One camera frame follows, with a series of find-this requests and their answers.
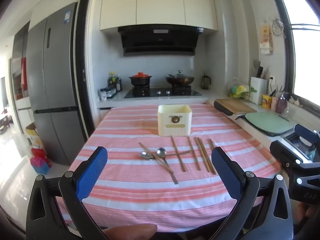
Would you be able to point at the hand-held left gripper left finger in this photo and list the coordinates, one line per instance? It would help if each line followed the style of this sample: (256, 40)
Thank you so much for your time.
(92, 172)

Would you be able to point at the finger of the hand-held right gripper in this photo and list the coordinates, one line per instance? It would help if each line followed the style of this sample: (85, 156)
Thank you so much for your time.
(280, 152)
(307, 131)

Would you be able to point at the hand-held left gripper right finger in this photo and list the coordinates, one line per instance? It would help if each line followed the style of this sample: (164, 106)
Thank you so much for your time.
(226, 173)

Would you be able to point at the row of wooden chopsticks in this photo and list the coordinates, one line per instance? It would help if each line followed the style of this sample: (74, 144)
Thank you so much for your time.
(203, 155)

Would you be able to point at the cream ribbed utensil box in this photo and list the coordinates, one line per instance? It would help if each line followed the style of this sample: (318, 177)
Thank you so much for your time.
(175, 120)

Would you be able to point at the person's right hand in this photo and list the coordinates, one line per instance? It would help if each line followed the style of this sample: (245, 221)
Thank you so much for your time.
(306, 211)

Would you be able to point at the person's left hand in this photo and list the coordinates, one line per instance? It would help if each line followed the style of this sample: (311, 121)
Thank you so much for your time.
(130, 232)

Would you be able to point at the kitchen sink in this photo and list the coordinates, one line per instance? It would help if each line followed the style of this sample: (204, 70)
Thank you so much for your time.
(297, 145)

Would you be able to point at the green cutting board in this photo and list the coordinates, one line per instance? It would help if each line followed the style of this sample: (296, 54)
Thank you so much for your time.
(268, 123)

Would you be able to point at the garlic bulbs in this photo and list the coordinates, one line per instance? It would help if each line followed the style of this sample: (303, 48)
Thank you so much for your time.
(296, 102)

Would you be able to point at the purple soap dispenser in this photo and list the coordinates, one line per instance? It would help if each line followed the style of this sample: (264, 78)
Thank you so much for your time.
(281, 105)

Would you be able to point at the yellow carton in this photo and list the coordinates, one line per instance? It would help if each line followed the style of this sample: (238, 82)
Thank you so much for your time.
(266, 101)

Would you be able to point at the red toy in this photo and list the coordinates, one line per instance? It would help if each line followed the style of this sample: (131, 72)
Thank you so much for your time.
(40, 161)

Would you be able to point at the pink striped tablecloth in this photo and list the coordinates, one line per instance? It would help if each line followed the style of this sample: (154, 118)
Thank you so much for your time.
(140, 202)

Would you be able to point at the wooden cutting board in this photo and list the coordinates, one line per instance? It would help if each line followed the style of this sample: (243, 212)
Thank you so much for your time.
(236, 106)

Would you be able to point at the white knife block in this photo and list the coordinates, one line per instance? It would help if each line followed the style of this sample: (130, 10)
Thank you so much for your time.
(257, 90)

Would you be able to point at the cardboard box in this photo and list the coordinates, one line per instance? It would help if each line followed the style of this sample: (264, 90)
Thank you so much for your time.
(33, 135)

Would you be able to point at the plastic bag yellow green contents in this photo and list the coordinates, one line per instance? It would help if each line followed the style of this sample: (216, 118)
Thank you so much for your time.
(238, 90)

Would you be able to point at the window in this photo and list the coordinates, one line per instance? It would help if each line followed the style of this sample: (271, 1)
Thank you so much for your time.
(305, 55)

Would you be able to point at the grey spatula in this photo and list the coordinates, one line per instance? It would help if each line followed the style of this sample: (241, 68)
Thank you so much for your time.
(256, 64)

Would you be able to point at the dark soy sauce bottle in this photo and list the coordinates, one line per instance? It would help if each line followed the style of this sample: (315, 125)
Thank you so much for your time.
(118, 83)

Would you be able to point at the dark glass pitcher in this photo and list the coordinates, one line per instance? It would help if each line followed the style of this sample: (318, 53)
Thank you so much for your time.
(205, 82)

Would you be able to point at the sauce bottle yellow cap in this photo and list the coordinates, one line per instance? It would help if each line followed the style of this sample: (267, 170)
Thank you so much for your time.
(112, 78)

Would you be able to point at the grey steel refrigerator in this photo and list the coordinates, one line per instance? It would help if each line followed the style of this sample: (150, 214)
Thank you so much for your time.
(55, 80)

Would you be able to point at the dark wooden dining furniture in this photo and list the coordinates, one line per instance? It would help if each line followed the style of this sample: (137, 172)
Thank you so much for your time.
(4, 120)

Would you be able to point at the black gas cooktop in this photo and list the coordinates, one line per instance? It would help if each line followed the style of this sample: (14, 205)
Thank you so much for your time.
(162, 93)

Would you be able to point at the dark metal wok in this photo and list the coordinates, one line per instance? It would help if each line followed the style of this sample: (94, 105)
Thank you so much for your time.
(180, 81)

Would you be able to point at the black clay pot orange lid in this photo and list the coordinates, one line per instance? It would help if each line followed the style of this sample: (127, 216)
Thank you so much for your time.
(140, 78)

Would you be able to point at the glass wok lid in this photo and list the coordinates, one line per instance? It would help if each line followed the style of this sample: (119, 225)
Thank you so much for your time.
(180, 75)

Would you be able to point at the red hanging cloth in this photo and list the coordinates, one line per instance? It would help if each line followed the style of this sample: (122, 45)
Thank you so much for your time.
(23, 71)

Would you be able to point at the black range hood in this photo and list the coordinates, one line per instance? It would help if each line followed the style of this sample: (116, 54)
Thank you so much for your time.
(160, 40)

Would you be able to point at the white wall socket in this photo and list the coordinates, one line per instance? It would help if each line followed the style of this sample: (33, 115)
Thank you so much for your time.
(272, 80)

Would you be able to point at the hanging wall calendar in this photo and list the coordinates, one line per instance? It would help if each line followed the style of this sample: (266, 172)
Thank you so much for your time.
(266, 37)

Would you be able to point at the black door frame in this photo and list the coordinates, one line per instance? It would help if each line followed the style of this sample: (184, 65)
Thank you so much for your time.
(83, 55)

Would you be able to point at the cream wall cabinet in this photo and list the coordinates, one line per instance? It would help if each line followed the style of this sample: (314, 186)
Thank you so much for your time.
(160, 2)

